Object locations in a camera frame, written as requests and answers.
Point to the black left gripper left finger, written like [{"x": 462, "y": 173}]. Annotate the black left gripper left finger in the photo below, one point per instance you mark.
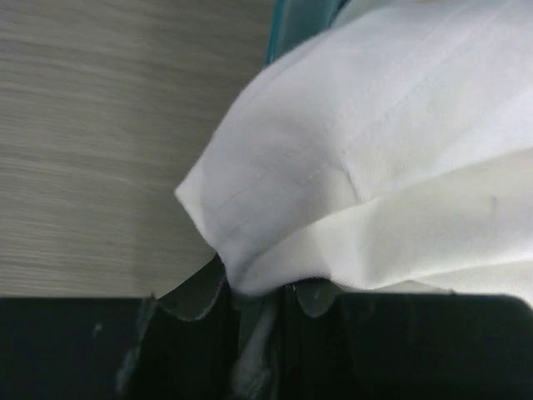
[{"x": 179, "y": 346}]

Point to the teal plastic basket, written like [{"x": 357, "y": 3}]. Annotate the teal plastic basket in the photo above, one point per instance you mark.
[{"x": 295, "y": 21}]

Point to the white crumpled t-shirt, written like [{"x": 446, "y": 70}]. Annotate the white crumpled t-shirt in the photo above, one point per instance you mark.
[{"x": 392, "y": 151}]

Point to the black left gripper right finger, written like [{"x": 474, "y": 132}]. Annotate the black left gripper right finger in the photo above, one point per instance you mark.
[{"x": 384, "y": 345}]

